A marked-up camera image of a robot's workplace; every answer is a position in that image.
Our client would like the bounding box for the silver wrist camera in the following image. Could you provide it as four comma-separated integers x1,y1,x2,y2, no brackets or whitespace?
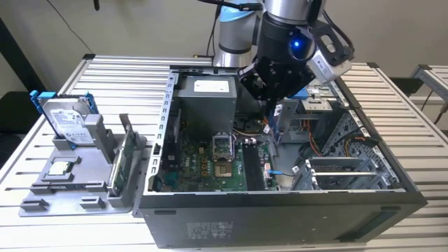
306,25,354,85

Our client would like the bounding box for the black slanted beam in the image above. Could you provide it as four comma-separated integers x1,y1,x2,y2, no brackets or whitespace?
0,17,46,92

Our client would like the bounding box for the metal drive cage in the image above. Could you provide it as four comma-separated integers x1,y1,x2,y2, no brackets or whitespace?
278,78,350,144

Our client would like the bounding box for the green graphics card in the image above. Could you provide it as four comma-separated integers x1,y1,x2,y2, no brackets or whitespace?
106,112,141,197

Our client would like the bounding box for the metal socket cover frame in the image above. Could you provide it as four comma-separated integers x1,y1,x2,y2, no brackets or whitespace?
212,132,234,161

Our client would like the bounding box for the blue data cable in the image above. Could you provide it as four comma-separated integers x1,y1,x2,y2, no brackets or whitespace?
266,169,305,177

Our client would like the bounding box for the CPU socket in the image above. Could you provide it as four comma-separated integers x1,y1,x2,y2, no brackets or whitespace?
213,161,234,179

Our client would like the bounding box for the black power connector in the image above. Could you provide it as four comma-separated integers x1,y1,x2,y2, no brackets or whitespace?
352,134,380,148

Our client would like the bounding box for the grey power supply unit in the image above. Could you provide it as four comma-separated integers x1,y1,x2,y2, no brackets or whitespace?
173,76,238,140

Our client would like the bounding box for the multicolour power wire bundle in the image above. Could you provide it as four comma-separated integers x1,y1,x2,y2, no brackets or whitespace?
230,115,272,137

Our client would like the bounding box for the RAM stick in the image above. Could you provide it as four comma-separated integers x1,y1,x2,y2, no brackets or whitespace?
269,103,284,144
30,184,105,191

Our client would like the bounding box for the black box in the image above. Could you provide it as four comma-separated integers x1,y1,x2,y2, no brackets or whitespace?
386,76,425,94

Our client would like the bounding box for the metal disk bay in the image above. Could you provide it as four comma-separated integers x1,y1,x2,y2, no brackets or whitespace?
292,156,402,191

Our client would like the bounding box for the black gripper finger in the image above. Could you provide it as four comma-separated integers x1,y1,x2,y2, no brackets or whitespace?
274,65,316,106
236,59,276,118

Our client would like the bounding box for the aluminium slat side table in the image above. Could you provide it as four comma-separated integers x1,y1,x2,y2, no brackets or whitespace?
408,64,448,106

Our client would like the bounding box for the dark bulky object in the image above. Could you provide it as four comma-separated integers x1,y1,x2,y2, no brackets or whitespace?
0,90,45,134

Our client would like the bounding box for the green motherboard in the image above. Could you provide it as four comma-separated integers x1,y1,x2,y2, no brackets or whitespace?
153,136,281,192

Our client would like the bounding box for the black open PC case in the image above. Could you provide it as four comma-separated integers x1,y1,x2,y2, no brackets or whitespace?
132,64,428,249

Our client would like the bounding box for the black RAM slot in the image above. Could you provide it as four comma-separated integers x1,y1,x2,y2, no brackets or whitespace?
245,140,257,191
249,140,261,191
242,140,253,191

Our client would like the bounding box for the silver CPU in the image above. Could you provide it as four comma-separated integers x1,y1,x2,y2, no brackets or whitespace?
46,161,74,176

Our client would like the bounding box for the wire locking lever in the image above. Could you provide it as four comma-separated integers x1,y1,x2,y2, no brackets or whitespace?
229,132,237,161

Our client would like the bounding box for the grey parts rack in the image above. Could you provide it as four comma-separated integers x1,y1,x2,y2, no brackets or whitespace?
17,112,149,218

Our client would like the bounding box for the hard disk in blue carrier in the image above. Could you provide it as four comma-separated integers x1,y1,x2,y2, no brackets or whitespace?
29,90,98,152

